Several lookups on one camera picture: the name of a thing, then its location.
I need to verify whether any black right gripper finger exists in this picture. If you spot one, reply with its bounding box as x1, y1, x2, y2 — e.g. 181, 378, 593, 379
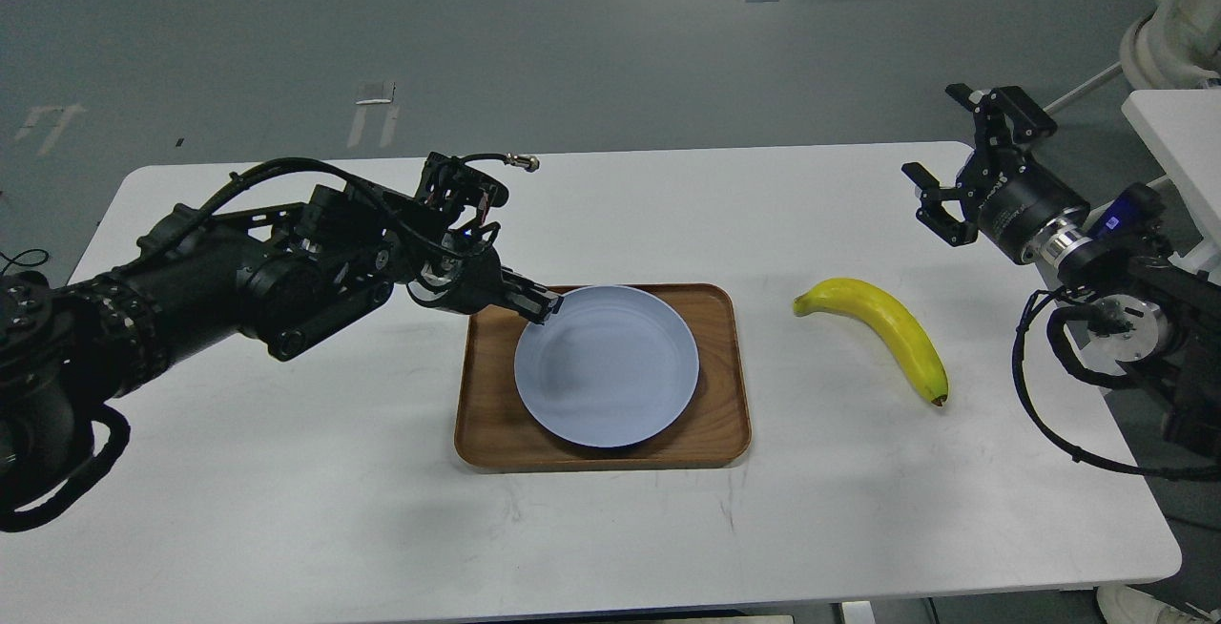
943, 82, 1057, 167
901, 162, 980, 247

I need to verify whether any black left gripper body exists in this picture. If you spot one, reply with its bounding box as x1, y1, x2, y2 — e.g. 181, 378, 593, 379
408, 245, 520, 315

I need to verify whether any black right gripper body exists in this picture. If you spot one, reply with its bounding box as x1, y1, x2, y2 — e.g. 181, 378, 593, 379
958, 155, 1087, 266

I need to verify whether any light blue plate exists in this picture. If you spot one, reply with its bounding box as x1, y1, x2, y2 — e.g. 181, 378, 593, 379
513, 285, 698, 448

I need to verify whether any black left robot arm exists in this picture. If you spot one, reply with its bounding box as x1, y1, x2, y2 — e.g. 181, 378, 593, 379
1, 151, 562, 532

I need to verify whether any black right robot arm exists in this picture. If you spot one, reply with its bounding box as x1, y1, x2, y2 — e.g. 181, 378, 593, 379
902, 82, 1219, 460

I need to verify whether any yellow banana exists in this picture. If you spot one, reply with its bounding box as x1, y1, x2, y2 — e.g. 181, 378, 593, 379
791, 277, 950, 407

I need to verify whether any brown wooden tray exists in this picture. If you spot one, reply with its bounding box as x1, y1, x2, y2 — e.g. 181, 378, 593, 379
453, 283, 752, 473

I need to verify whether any white side table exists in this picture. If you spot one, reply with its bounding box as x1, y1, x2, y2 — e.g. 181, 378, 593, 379
1122, 88, 1220, 285

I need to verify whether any white chair base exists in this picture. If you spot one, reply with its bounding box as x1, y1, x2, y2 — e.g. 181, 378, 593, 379
1044, 0, 1220, 115

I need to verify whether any white shoe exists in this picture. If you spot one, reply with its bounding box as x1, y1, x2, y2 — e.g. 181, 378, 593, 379
1095, 585, 1219, 623

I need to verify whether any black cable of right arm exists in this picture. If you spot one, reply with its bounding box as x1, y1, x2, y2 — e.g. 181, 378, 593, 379
1012, 288, 1221, 484

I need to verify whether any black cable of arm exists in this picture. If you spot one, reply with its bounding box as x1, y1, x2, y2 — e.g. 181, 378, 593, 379
1012, 288, 1221, 484
0, 403, 132, 532

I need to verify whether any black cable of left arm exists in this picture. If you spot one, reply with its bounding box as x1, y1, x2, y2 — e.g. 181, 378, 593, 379
0, 403, 132, 532

